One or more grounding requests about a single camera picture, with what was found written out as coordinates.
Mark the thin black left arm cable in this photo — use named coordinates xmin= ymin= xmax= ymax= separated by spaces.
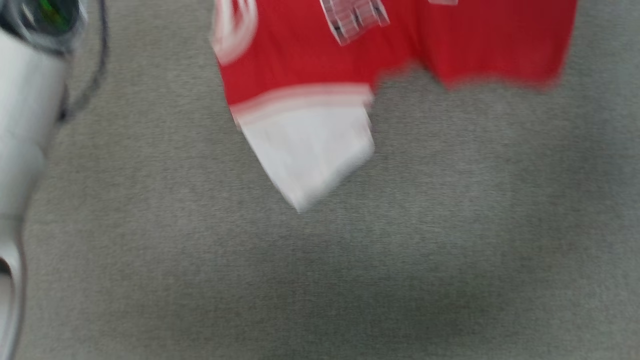
xmin=59 ymin=0 xmax=110 ymax=124

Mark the red and white garment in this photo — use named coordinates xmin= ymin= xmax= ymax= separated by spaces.
xmin=210 ymin=0 xmax=578 ymax=214

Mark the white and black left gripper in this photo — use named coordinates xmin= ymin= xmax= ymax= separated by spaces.
xmin=0 ymin=0 xmax=88 ymax=217

